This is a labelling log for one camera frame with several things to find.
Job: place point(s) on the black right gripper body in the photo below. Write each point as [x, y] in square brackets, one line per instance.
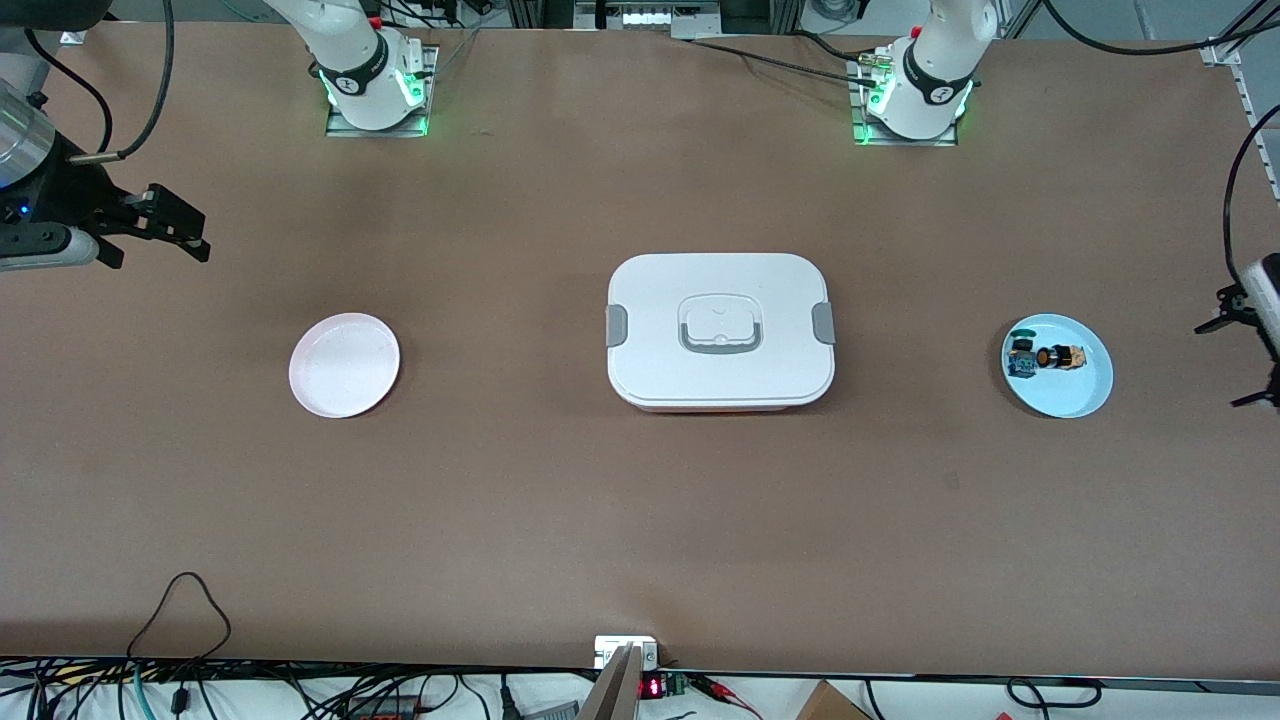
[72, 196]

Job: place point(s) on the orange push-button switch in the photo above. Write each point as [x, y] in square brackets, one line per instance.
[1060, 357]

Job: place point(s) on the white box with grey latches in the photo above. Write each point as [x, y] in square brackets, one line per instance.
[720, 290]

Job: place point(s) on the light blue round plate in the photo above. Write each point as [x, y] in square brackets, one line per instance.
[1075, 395]

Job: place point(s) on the pink round plate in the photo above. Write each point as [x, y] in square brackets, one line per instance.
[345, 365]

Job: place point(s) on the metal equipment rack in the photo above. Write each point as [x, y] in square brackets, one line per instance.
[650, 18]

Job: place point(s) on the brown cardboard piece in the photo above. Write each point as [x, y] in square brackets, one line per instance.
[830, 705]

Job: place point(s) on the small white device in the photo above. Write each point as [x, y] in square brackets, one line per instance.
[605, 650]

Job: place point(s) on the aluminium bar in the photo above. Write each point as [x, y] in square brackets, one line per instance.
[615, 690]

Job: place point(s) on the red digit display board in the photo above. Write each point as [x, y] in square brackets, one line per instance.
[652, 687]

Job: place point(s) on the green push-button switch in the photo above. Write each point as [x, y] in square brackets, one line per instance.
[1022, 355]

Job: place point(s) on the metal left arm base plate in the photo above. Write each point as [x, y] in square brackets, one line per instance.
[870, 140]

